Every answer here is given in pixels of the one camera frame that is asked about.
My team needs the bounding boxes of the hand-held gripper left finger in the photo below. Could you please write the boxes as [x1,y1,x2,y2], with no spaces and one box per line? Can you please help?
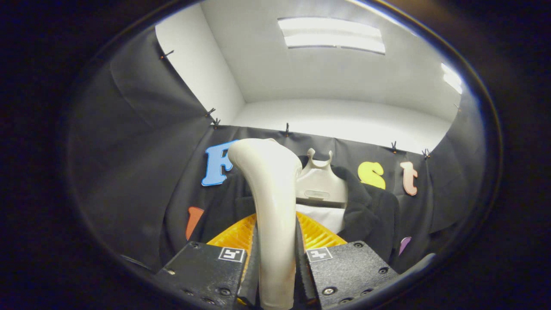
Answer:
[153,213,259,310]

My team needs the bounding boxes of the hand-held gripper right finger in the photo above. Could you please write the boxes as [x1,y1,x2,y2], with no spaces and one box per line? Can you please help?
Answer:
[295,211,399,310]

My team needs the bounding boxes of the small ceiling light panel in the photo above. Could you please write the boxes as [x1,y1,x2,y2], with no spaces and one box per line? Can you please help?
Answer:
[441,62,463,94]

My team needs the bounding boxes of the black suit jacket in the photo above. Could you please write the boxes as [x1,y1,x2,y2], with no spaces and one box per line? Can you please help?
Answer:
[161,155,401,274]

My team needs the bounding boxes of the black backdrop cloth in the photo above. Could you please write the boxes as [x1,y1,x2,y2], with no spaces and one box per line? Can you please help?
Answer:
[67,26,489,276]

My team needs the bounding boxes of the white shirt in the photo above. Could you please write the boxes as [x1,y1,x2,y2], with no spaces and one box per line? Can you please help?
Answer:
[296,204,346,235]

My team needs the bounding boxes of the grey cabinet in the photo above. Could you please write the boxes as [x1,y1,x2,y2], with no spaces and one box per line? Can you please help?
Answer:
[396,253,436,276]

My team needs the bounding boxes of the white clothes hanger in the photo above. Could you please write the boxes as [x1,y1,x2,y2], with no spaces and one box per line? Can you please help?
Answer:
[295,148,349,209]

